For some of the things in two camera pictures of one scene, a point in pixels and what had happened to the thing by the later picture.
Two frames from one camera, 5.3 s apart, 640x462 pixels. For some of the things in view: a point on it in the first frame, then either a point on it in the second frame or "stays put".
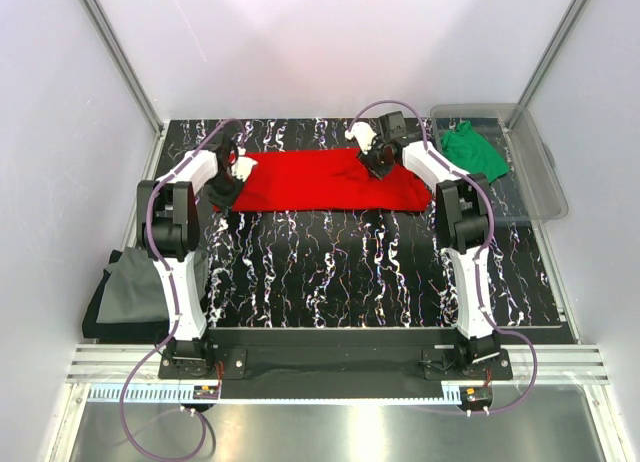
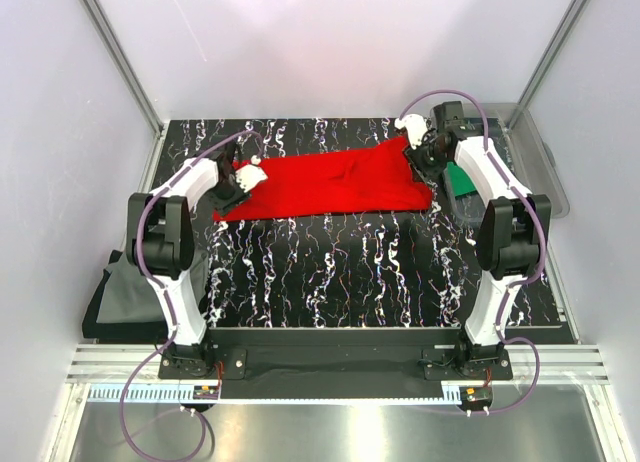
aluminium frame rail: (577, 365) stays put
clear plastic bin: (499, 143) stays put
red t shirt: (327, 180) stays put
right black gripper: (379, 173) to (413, 155)
